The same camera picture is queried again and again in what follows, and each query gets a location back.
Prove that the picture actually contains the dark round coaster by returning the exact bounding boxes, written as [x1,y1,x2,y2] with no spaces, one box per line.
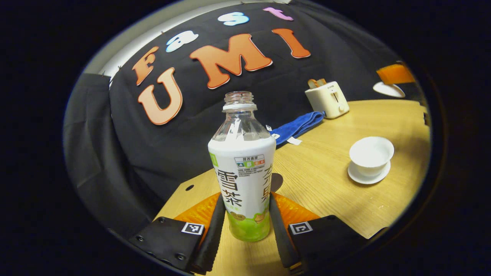
[270,172,284,192]

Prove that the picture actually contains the water bottle with white-green label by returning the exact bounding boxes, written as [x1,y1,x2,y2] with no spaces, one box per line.
[208,91,277,242]

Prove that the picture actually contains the white teacup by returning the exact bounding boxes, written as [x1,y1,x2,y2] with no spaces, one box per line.
[349,136,395,177]

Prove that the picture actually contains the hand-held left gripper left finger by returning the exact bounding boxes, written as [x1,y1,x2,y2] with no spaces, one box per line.
[129,194,227,274]

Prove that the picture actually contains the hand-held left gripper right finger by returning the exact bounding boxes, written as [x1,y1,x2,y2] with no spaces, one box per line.
[269,192,388,274]

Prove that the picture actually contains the blue towel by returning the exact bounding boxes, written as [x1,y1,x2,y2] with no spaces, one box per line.
[269,111,326,147]

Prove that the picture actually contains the cream toaster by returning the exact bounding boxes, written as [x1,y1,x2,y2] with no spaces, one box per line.
[305,81,350,119]

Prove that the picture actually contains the white saucer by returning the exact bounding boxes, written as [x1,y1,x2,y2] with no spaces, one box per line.
[348,160,391,185]

